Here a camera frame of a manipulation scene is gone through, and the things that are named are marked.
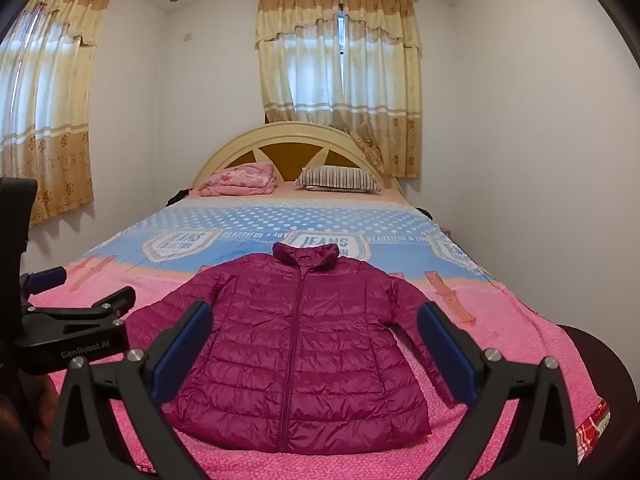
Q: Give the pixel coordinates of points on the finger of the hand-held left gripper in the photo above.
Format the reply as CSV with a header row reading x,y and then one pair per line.
x,y
47,277
100,302

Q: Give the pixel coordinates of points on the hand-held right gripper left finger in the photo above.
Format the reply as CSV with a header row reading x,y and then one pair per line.
x,y
180,352

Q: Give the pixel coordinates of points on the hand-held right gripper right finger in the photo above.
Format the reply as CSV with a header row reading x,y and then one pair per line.
x,y
447,355

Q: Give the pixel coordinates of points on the magenta puffer jacket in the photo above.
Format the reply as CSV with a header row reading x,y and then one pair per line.
x,y
320,350

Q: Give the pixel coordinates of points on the person's left hand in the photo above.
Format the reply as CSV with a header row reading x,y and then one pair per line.
x,y
45,402

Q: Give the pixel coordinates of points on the pink blue printed blanket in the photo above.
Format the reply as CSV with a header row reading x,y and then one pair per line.
x,y
525,335

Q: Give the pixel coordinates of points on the beige floral window curtain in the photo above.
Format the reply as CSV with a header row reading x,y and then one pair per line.
x,y
310,60
45,110

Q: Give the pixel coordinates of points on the dark object beside bed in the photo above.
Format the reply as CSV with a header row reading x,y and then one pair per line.
x,y
178,195
424,213

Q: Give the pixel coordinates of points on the dark wooden bed footboard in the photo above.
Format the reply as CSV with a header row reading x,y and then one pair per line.
x,y
600,360

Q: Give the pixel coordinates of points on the red plaid cloth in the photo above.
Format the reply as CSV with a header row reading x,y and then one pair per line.
x,y
592,427

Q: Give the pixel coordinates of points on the pink folded floral blanket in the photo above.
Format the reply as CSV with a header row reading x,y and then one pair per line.
x,y
235,180

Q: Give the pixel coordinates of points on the peach bed sheet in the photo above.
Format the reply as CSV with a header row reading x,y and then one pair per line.
x,y
285,191

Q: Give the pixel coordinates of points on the striped pillow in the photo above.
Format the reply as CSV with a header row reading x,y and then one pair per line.
x,y
340,179

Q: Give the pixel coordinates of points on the cream wooden bed headboard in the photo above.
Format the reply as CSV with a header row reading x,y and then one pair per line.
x,y
280,135

